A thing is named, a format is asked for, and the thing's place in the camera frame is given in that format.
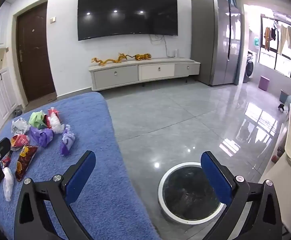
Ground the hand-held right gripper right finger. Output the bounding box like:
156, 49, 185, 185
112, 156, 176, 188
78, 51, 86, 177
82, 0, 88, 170
201, 151, 290, 240

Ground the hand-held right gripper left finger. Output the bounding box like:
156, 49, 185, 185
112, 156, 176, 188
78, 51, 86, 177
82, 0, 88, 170
14, 151, 96, 240

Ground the clear plastic bag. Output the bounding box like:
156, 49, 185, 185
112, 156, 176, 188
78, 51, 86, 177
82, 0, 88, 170
2, 167, 14, 202

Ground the orange red wrapper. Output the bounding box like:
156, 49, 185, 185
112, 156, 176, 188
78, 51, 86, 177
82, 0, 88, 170
10, 134, 30, 151

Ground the dark brown snack packet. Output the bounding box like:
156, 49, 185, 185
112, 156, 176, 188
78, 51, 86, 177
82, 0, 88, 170
15, 145, 39, 182

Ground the white black printed wrapper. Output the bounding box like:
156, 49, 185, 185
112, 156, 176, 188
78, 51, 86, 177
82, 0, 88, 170
12, 117, 31, 135

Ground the white round bin black liner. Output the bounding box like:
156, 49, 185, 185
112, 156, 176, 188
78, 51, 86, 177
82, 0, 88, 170
158, 162, 225, 225

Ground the purple wrapper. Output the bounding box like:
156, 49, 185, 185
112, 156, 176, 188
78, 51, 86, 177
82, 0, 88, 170
30, 126, 54, 148
60, 124, 76, 155

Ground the green wrapper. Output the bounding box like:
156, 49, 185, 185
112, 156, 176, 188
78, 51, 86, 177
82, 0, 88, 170
28, 110, 48, 129

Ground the red white wrapper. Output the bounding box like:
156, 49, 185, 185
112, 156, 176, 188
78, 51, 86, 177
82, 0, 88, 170
44, 107, 64, 133

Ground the blue fluffy rug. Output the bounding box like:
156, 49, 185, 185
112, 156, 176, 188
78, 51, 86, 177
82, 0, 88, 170
0, 92, 161, 240

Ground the dark brown door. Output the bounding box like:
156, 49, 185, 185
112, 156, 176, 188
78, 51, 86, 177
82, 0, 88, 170
16, 2, 57, 103

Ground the grey white television cabinet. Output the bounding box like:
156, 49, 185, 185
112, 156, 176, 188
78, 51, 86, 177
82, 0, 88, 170
89, 58, 201, 92

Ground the grey blue bin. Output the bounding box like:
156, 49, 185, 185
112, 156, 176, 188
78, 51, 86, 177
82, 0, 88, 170
279, 89, 290, 103

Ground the purple stool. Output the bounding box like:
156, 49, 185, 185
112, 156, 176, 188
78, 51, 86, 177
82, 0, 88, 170
259, 76, 271, 91

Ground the golden dragon figure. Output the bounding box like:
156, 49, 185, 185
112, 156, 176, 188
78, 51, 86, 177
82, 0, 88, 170
91, 53, 133, 66

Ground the white washing machine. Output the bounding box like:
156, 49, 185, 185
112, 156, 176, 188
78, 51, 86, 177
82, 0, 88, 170
243, 51, 257, 83

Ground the balcony window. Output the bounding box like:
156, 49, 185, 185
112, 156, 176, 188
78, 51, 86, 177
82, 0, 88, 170
259, 15, 291, 80

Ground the golden tiger figure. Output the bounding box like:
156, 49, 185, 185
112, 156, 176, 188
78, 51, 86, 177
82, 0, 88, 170
135, 53, 153, 61

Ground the grey refrigerator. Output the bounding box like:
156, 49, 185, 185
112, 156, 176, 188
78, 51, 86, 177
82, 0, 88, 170
191, 0, 242, 87

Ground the orange hanging garment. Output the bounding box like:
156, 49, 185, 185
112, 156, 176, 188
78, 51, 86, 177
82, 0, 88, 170
264, 27, 271, 52

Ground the white hanging garment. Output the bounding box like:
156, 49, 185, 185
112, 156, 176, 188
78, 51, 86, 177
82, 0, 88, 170
277, 25, 288, 54

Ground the white television cable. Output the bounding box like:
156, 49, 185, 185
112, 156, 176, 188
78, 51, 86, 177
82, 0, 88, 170
149, 34, 170, 55

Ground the black wall television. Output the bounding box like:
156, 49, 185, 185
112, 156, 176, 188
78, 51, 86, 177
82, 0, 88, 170
77, 0, 178, 41

